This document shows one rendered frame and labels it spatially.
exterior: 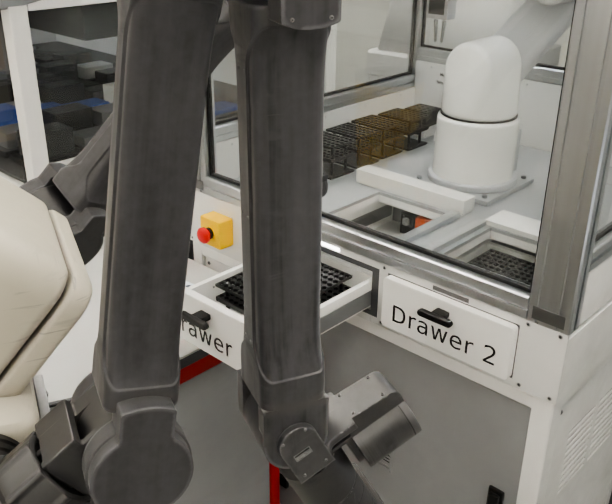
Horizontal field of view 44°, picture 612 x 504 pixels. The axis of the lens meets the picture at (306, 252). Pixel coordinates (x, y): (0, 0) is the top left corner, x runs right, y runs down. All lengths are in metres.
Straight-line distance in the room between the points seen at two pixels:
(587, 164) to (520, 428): 0.54
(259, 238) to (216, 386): 1.19
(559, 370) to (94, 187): 0.85
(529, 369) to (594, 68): 0.54
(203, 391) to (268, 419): 1.09
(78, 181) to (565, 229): 0.76
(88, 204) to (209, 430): 0.92
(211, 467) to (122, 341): 1.31
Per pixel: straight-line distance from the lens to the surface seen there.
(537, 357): 1.42
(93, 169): 0.95
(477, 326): 1.44
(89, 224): 0.96
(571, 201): 1.29
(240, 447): 1.89
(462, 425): 1.61
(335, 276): 1.59
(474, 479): 1.67
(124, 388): 0.57
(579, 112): 1.25
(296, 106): 0.53
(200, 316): 1.43
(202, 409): 1.73
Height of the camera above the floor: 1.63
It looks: 26 degrees down
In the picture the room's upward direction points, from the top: 1 degrees clockwise
